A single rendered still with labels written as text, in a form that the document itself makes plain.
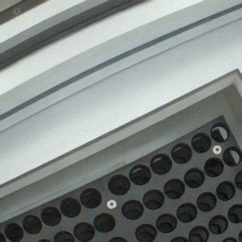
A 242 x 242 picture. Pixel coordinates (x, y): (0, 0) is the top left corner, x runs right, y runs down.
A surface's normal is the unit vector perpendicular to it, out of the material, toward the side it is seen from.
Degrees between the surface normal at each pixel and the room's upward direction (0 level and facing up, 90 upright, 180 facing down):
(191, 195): 0
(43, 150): 0
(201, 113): 0
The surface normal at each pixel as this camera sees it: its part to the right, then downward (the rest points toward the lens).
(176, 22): 0.45, 0.85
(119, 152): -0.02, -0.31
